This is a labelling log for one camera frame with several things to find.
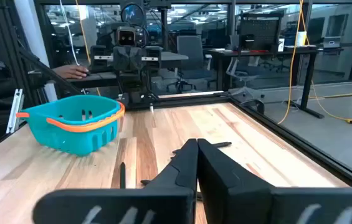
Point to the grey desk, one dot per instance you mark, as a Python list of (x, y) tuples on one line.
[(101, 79)]

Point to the black pegboard panel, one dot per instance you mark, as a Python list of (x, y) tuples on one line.
[(259, 31)]

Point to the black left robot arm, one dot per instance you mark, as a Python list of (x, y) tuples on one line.
[(132, 82)]

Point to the black office desk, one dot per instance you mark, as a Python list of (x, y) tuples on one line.
[(307, 77)]

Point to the black aluminium table frame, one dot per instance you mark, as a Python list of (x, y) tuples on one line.
[(288, 137)]

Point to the person's hand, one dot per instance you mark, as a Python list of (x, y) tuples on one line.
[(69, 71)]

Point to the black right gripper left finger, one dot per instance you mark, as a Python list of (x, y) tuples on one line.
[(178, 194)]

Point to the teal basket with orange rim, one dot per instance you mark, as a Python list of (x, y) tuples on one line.
[(69, 137)]

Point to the silver aluminium bracket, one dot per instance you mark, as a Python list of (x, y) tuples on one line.
[(15, 109)]

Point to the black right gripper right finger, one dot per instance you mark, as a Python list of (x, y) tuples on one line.
[(225, 193)]

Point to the grey office chair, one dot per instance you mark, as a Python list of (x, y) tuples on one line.
[(189, 49)]

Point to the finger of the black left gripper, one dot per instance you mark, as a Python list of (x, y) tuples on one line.
[(154, 57), (97, 59)]

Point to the white mesh office chair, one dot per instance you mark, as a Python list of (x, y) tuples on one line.
[(241, 73)]

